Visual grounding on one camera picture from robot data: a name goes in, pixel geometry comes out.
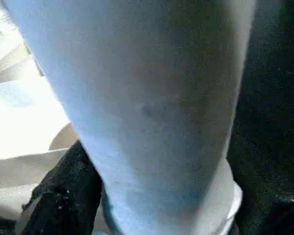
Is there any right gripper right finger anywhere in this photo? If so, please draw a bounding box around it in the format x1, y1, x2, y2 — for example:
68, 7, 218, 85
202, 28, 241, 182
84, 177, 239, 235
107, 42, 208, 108
229, 137, 294, 235

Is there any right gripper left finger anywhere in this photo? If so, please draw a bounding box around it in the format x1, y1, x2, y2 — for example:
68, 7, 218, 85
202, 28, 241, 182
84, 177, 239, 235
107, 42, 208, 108
14, 139, 106, 235

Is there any white plastic table top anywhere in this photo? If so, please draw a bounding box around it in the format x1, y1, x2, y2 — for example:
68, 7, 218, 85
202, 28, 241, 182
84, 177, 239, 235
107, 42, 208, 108
0, 0, 79, 222

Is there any white plastic table leg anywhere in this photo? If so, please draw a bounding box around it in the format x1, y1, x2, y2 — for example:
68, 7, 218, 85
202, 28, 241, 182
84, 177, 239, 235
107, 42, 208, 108
3, 0, 258, 235

